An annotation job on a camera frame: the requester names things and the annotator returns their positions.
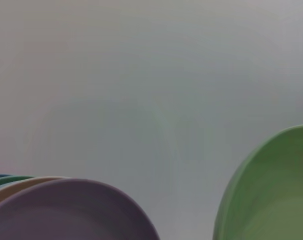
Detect light green plate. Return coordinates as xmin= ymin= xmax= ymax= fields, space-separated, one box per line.
xmin=212 ymin=124 xmax=303 ymax=240

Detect lavender plate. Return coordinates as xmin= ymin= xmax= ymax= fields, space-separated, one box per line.
xmin=0 ymin=178 xmax=160 ymax=240

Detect beige plate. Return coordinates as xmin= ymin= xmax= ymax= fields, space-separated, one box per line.
xmin=0 ymin=176 xmax=73 ymax=209

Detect dark green plate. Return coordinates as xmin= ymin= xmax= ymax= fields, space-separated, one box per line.
xmin=0 ymin=175 xmax=37 ymax=189

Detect light teal plate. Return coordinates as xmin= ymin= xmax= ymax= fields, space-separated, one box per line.
xmin=0 ymin=181 xmax=20 ymax=194

